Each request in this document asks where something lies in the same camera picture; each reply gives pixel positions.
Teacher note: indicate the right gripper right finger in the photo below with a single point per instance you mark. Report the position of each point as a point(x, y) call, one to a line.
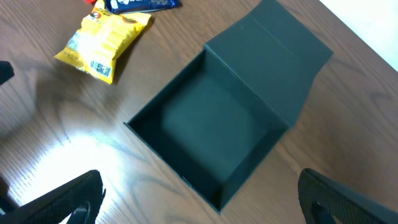
point(323, 200)

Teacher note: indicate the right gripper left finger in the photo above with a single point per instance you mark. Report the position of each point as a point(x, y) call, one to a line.
point(77, 201)

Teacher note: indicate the dark green lidded box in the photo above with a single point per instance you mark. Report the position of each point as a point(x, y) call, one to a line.
point(215, 121)

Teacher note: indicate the dark blue Dairy Milk bar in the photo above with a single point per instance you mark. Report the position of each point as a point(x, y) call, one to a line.
point(127, 6)

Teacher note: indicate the red candy bag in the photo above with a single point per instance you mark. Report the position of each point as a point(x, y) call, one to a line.
point(90, 1)

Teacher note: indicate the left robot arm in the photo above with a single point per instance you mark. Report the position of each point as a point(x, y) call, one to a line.
point(6, 71)

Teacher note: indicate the yellow snack bag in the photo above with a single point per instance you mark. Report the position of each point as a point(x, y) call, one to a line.
point(101, 40)

